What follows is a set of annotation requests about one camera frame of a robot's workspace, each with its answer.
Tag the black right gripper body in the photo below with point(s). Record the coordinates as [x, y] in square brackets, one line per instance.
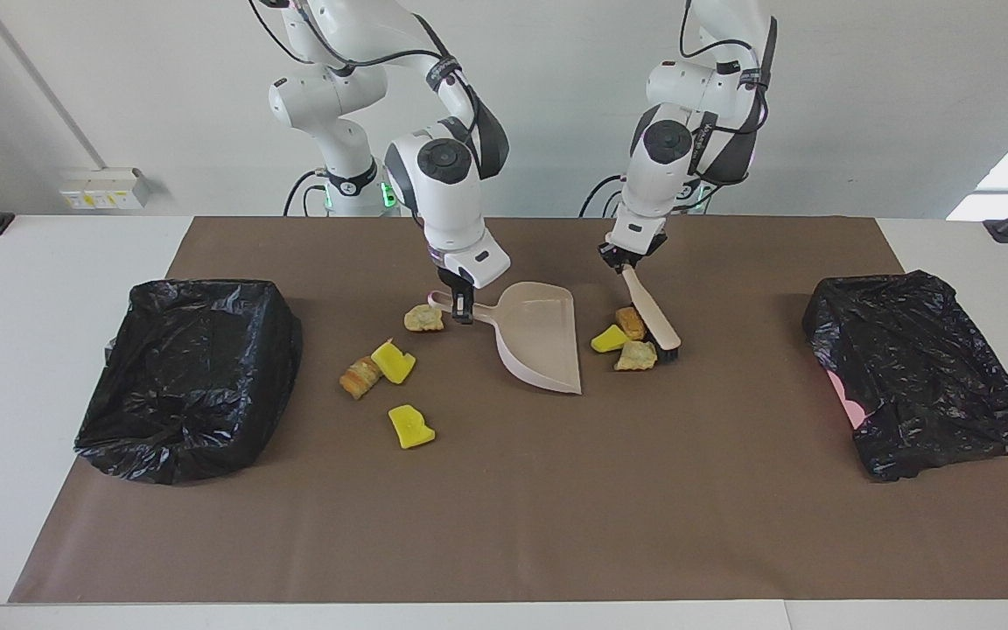
[458, 283]

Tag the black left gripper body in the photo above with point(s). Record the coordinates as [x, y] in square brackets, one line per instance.
[628, 254]

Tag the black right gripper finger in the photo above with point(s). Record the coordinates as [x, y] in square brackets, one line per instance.
[469, 309]
[457, 308]

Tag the pale pastry toy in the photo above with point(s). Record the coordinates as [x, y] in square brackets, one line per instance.
[423, 318]

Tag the beige hand brush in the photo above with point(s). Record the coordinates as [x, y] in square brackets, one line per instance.
[654, 315]

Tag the brown bread roll toy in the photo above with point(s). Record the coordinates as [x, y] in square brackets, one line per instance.
[631, 322]

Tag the beige plastic dustpan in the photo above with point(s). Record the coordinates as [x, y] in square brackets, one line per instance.
[543, 341]

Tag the yellow foam chunk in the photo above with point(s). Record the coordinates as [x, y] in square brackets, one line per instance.
[393, 361]
[609, 339]
[410, 427]

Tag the pale and orange croissant toy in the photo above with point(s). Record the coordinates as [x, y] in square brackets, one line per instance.
[635, 356]

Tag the orange striped croissant toy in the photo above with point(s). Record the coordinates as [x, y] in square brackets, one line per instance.
[360, 378]

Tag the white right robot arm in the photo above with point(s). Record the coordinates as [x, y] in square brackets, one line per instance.
[451, 210]

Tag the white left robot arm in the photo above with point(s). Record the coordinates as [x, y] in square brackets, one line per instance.
[657, 188]

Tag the pink bin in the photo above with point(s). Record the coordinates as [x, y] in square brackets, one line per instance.
[850, 404]

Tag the black plastic trash bag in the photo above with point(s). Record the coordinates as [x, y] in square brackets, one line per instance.
[189, 376]
[924, 367]

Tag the brown table mat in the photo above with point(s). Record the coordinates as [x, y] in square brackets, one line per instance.
[644, 507]

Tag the white wall outlet box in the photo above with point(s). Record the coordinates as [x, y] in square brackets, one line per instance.
[101, 191]

